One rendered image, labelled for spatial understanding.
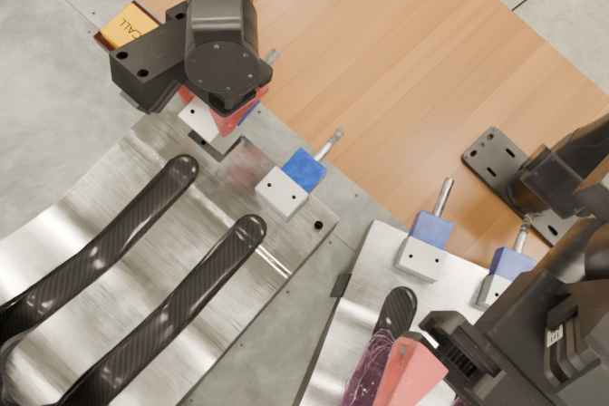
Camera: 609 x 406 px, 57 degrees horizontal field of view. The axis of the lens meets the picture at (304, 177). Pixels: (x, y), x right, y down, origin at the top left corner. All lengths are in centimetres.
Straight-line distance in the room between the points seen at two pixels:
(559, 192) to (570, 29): 134
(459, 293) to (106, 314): 41
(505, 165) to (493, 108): 9
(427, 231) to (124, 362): 37
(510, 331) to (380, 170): 48
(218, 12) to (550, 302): 28
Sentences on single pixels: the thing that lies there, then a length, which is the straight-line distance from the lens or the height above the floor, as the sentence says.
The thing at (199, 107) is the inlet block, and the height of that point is 95.
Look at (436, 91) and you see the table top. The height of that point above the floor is 80.
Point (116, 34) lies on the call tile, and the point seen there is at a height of 84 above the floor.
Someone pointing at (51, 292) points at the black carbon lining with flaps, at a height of 91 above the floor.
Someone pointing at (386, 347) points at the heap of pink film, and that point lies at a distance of 67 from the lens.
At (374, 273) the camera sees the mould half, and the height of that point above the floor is 86.
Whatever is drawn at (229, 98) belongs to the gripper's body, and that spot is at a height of 105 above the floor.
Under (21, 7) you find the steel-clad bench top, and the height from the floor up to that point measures 80.
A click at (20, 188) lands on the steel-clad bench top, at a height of 80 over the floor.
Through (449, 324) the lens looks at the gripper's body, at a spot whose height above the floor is 123.
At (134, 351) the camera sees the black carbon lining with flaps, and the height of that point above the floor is 90.
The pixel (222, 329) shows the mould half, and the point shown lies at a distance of 65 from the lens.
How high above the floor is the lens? 154
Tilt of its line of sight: 75 degrees down
